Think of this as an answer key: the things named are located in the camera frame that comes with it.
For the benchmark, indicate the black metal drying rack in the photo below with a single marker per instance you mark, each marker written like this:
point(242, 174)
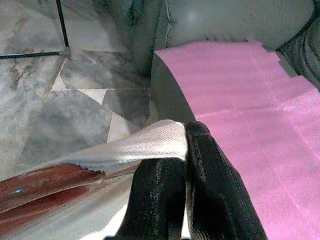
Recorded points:
point(63, 27)

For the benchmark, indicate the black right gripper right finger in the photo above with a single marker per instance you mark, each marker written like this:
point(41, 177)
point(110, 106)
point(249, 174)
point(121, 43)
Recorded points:
point(217, 195)

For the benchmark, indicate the leather sofa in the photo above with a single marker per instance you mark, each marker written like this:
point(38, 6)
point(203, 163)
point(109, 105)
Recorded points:
point(237, 20)

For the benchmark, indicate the thin white garment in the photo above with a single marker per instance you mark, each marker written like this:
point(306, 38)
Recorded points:
point(155, 142)

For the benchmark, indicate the pink plastic clothes hanger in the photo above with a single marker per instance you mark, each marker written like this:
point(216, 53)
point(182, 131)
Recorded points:
point(50, 182)

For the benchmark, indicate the pink blanket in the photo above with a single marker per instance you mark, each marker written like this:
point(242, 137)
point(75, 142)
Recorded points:
point(250, 100)

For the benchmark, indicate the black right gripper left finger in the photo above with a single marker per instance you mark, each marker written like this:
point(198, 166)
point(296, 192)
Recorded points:
point(157, 200)

